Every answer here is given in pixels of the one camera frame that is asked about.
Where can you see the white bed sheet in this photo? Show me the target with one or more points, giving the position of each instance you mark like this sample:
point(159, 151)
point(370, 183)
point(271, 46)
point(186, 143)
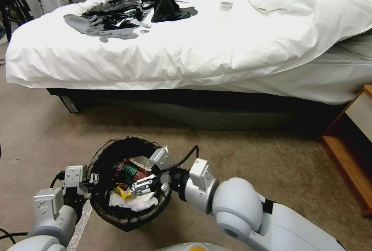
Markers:
point(314, 79)

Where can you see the clear tape roll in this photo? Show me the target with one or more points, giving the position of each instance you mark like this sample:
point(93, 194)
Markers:
point(226, 5)

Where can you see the crumpled white tissue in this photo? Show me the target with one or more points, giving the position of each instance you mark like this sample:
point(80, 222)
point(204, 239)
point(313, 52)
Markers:
point(130, 203)

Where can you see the grey cloth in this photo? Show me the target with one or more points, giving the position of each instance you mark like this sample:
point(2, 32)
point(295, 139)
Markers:
point(78, 23)

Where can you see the black pointed garment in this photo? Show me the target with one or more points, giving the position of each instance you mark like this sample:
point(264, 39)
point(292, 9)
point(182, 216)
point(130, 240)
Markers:
point(168, 8)

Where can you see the wooden nightstand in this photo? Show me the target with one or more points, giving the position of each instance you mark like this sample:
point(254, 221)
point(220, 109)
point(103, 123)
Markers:
point(348, 158)

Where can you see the black cloth scraps pile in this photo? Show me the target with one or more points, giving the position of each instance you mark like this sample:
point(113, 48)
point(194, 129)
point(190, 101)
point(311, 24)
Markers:
point(122, 4)

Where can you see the black woven trash bin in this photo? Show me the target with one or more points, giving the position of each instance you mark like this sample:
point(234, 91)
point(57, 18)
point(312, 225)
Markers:
point(100, 210)

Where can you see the red green snack package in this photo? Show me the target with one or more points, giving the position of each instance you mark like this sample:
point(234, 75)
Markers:
point(128, 171)

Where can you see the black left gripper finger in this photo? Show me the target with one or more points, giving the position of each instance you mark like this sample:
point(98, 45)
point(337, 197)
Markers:
point(84, 190)
point(93, 178)

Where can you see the silver bed leg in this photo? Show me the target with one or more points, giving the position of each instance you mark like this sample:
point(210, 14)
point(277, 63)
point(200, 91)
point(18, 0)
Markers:
point(69, 104)

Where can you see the yellow wrapper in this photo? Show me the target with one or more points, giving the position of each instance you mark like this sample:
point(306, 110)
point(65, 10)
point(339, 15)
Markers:
point(124, 192)

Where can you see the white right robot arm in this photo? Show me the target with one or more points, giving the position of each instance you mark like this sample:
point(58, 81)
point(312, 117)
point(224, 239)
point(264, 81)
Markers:
point(247, 210)

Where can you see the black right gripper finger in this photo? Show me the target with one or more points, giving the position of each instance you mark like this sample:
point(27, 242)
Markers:
point(143, 185)

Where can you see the white duvet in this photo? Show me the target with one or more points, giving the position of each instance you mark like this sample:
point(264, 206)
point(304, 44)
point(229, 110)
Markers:
point(186, 47)

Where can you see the white robot front shell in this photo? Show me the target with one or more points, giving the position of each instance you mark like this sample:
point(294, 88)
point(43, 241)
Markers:
point(189, 246)

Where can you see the silver textured strip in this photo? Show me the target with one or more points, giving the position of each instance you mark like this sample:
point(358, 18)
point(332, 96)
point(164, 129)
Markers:
point(80, 225)

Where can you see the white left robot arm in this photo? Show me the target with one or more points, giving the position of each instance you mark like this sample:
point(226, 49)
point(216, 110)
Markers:
point(48, 230)

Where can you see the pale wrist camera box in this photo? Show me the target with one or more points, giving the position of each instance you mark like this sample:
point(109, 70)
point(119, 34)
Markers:
point(75, 176)
point(160, 158)

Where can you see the white paper scrap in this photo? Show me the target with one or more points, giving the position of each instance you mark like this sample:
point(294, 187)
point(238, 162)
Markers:
point(141, 161)

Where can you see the dark bed base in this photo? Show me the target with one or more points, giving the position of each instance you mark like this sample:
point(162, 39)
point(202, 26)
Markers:
point(203, 111)

